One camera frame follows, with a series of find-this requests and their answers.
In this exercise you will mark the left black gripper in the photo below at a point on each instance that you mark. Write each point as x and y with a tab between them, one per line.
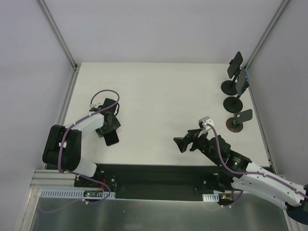
106	130

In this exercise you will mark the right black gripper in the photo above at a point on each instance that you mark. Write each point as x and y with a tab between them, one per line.
195	142

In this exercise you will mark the black phone with red case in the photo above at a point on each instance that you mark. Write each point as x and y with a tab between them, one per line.
111	138

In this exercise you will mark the brown base phone stand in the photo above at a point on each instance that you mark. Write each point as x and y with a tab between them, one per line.
236	123

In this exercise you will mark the black clamp phone stand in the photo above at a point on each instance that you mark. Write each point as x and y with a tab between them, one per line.
233	104

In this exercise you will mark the black round base phone stand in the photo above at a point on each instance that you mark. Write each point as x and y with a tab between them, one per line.
228	86

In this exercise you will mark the blue edged black phone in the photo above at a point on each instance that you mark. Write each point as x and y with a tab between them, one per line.
242	82

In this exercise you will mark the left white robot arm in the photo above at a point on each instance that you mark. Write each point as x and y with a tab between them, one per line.
71	159

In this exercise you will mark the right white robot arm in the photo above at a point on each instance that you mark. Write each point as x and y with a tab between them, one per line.
241	173

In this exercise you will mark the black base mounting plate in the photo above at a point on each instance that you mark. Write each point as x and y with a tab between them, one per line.
147	182

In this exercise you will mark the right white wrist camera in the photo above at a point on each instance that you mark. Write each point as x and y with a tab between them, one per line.
205	125

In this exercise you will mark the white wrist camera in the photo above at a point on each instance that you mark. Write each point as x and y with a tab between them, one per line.
205	125
95	106

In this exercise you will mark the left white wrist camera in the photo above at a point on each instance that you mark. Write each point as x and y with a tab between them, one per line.
95	106

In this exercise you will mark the right white cable duct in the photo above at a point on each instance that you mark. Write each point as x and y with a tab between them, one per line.
217	197

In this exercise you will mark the white cable duct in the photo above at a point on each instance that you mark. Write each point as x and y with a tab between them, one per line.
76	194
217	197

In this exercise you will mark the left aluminium frame post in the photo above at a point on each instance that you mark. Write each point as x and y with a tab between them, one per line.
57	33

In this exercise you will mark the aluminium frame post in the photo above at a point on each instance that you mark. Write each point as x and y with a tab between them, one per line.
267	32
57	33

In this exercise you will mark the left white cable duct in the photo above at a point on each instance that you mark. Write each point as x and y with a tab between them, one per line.
76	194

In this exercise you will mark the right aluminium frame post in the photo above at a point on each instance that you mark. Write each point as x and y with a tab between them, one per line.
267	32

